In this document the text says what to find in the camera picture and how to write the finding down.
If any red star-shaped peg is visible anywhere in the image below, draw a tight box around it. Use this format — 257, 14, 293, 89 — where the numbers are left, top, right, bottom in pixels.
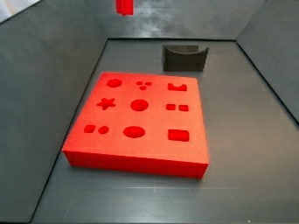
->
117, 0, 135, 16

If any red shape-sorting board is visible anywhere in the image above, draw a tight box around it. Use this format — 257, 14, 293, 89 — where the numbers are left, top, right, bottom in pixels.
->
62, 73, 210, 179

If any dark grey curved block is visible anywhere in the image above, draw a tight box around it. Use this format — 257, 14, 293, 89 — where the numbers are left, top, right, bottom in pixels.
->
163, 45, 210, 72

